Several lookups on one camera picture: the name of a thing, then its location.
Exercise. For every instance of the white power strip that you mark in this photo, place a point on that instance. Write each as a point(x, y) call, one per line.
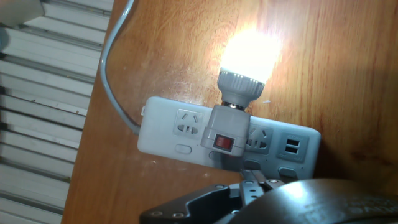
point(161, 133)

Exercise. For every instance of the brown wooden board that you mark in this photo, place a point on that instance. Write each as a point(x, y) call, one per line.
point(311, 93)

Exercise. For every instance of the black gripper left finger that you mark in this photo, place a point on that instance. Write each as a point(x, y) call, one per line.
point(192, 202)

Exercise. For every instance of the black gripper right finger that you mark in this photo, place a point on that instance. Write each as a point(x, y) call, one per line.
point(270, 183)

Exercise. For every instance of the white bulb holder with bulb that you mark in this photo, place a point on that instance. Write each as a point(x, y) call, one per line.
point(230, 124)

